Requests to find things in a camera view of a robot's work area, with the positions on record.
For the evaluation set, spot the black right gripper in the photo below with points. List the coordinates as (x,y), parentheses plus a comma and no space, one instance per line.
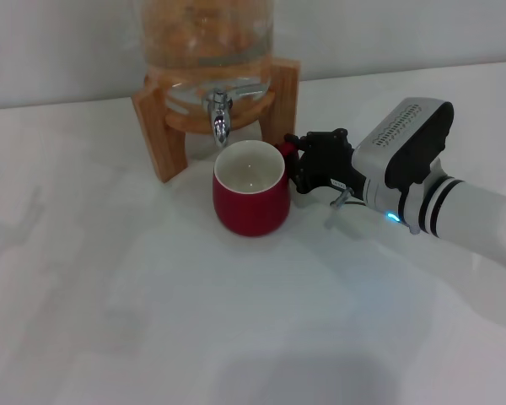
(326,164)

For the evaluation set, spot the red ceramic cup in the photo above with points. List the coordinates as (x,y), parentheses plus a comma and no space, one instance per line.
(251,211)

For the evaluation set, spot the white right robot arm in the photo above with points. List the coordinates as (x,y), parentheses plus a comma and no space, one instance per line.
(476,219)

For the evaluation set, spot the chrome dispenser faucet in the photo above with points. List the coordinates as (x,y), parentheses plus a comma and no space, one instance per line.
(220,122)

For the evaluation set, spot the wooden dispenser stand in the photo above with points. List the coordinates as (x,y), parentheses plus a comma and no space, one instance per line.
(162,139)

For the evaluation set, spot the glass beverage dispenser jar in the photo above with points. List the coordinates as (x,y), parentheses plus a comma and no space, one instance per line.
(206,34)

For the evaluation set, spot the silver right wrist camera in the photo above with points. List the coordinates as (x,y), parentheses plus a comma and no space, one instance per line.
(400,143)

